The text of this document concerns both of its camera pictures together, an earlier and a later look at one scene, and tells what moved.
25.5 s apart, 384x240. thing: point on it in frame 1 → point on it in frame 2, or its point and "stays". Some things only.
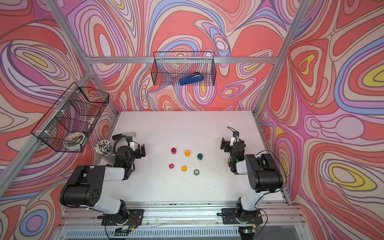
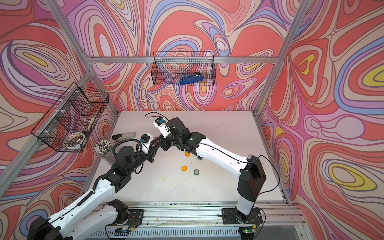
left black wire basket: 69,121 stays
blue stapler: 193,78 stays
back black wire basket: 168,68 stays
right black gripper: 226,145 → 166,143
